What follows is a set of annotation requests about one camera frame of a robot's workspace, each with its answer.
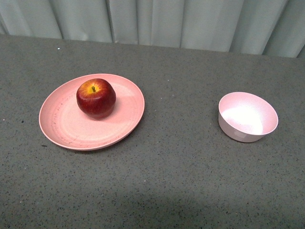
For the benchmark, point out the pink round plate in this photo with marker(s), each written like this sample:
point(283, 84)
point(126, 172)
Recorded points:
point(62, 121)

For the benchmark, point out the grey pleated curtain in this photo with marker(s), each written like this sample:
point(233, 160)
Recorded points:
point(268, 27)

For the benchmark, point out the red yellow apple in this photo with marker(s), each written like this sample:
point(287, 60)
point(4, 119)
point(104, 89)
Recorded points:
point(96, 98)

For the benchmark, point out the pale pink bowl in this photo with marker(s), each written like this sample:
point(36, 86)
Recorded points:
point(246, 117)

